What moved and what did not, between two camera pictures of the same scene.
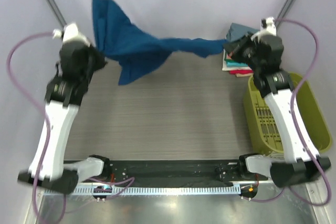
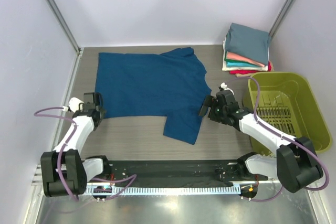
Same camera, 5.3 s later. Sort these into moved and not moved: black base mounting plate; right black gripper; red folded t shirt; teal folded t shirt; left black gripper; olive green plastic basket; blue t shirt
Moved: right black gripper; blue t shirt; left black gripper
Not moved: red folded t shirt; olive green plastic basket; teal folded t shirt; black base mounting plate
